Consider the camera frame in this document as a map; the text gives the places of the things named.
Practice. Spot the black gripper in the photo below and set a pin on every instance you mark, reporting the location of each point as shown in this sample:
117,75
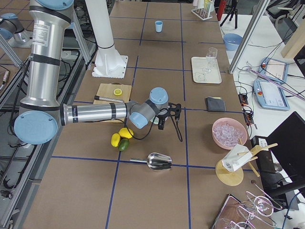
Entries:
161,118

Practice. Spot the green ceramic bowl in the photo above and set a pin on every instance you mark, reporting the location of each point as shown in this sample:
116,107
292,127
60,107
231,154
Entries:
155,120

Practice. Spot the light blue plastic cup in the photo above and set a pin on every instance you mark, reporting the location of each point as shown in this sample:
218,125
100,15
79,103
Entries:
158,26

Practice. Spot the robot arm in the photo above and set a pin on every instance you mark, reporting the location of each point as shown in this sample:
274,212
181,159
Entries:
41,114

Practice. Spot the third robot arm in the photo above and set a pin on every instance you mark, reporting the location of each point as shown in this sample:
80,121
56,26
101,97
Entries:
13,31

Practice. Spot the metal ice scoop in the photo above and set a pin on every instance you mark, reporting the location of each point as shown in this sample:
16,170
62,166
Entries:
156,161

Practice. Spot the pink bowl with ice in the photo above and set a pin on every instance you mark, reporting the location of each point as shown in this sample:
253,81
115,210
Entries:
227,132

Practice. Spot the blue bowl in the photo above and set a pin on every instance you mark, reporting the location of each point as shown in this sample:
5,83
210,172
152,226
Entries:
232,41

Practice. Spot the yellow lemon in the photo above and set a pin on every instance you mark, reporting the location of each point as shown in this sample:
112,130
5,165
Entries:
126,133
115,139

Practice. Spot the grey folded cloth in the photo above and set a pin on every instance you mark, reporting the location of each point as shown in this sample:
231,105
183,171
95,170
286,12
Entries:
214,104

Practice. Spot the green lime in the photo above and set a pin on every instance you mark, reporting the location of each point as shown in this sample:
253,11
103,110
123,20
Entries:
123,144

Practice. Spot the half lemon slice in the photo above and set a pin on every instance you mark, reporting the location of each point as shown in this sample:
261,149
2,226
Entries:
117,92

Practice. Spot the wooden cutting board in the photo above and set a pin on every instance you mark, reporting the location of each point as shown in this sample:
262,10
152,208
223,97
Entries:
107,90

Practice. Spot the white bear tray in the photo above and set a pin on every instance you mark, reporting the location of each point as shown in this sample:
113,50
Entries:
198,63

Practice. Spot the white paper carton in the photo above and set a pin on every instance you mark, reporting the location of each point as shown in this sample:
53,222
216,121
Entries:
236,158

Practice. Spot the clear wine glass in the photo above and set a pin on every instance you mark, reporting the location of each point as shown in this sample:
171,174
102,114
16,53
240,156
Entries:
210,59

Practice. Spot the wooden cup stand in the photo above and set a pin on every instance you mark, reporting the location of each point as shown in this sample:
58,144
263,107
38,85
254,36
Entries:
236,177

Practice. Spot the near teach pendant tablet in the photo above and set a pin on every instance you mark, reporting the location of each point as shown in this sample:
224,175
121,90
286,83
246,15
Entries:
270,96

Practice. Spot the teach pendant tablet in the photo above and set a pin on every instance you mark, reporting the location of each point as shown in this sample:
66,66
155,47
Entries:
270,96
274,69

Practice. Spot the far teach pendant tablet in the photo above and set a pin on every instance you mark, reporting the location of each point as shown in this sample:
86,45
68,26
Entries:
274,69

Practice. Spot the black monitor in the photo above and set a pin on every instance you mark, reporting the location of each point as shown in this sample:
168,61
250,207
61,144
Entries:
290,154

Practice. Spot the wine glass rack tray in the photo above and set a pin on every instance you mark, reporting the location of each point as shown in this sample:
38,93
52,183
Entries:
253,213

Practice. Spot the red cylinder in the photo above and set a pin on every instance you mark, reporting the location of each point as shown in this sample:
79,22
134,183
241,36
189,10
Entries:
220,10

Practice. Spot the black tripod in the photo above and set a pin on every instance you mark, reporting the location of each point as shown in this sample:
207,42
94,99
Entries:
233,13

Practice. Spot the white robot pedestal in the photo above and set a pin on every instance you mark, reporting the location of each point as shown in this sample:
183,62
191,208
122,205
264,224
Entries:
108,63

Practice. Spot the aluminium frame post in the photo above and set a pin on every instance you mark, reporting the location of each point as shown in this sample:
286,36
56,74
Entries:
261,7

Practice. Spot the white wire cup rack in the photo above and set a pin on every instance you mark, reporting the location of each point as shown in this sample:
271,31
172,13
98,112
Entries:
203,9

